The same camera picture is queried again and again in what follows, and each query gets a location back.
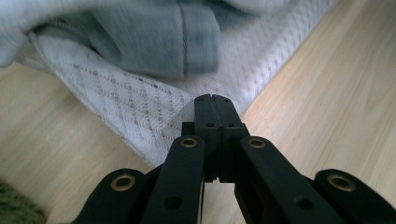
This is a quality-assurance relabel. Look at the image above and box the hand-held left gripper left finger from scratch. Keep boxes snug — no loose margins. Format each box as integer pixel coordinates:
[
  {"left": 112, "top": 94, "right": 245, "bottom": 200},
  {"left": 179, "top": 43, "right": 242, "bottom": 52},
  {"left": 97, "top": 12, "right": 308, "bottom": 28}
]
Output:
[{"left": 181, "top": 93, "right": 223, "bottom": 184}]

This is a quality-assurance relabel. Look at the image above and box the green woven basket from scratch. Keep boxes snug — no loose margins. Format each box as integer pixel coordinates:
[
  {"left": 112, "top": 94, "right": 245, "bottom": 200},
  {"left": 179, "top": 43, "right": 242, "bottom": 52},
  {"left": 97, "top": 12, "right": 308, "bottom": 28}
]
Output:
[{"left": 0, "top": 181, "right": 47, "bottom": 224}]

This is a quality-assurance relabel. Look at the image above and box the white mesh laundry bag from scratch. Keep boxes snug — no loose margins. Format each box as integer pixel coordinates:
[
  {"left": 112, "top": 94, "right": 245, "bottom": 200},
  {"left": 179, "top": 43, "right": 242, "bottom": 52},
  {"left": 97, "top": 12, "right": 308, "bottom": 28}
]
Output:
[{"left": 0, "top": 0, "right": 341, "bottom": 169}]

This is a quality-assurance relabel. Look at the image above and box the light blue denim garment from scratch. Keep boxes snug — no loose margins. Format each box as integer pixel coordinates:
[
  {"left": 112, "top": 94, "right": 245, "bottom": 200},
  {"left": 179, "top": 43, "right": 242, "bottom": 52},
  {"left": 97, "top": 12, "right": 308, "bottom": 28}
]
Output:
[{"left": 29, "top": 0, "right": 253, "bottom": 79}]

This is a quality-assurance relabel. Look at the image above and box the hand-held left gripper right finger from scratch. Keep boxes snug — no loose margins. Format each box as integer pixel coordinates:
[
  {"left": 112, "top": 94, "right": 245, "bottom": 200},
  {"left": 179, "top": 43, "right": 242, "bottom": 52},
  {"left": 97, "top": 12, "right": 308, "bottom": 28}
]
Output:
[{"left": 212, "top": 93, "right": 250, "bottom": 184}]

